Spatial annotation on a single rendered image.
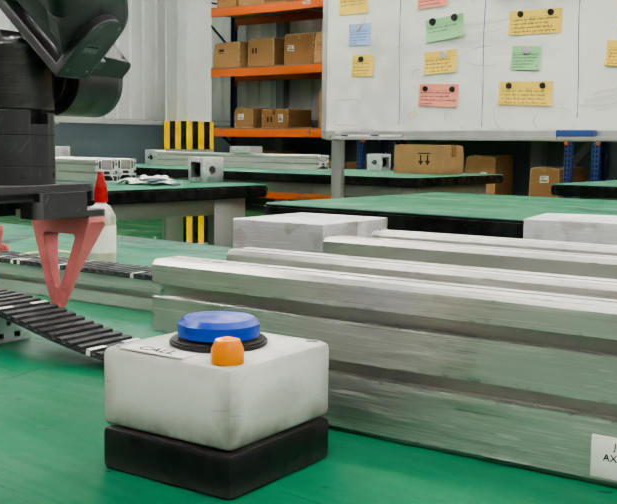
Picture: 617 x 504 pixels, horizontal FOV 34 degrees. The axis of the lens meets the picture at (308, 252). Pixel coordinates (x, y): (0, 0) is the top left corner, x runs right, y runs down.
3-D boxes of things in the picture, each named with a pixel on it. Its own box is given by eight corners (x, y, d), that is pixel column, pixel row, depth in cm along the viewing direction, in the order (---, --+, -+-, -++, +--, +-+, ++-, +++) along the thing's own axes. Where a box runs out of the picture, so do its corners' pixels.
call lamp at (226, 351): (203, 362, 45) (203, 336, 45) (225, 357, 46) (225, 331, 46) (229, 367, 44) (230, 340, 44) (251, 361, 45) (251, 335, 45)
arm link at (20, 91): (-44, 28, 74) (17, 25, 71) (21, 37, 80) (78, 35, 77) (-41, 123, 74) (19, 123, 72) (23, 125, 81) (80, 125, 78)
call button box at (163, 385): (101, 467, 49) (100, 339, 48) (228, 423, 57) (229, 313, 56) (230, 503, 44) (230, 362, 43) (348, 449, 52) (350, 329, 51)
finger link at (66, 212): (109, 307, 81) (107, 190, 80) (39, 319, 75) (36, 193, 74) (51, 298, 84) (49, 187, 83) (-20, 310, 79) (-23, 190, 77)
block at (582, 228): (512, 332, 85) (516, 220, 84) (542, 312, 95) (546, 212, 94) (635, 343, 81) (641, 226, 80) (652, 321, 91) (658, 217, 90)
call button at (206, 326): (160, 356, 49) (160, 316, 48) (213, 343, 52) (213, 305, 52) (224, 368, 46) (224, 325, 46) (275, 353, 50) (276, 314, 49)
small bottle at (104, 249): (80, 265, 126) (78, 171, 125) (102, 262, 129) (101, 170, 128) (100, 267, 124) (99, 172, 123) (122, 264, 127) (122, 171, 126)
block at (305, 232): (213, 336, 82) (213, 219, 81) (300, 315, 92) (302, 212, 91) (303, 350, 77) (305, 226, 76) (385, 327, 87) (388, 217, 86)
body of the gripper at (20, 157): (97, 206, 79) (96, 111, 78) (-10, 214, 71) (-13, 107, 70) (41, 203, 83) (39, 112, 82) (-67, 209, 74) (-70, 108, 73)
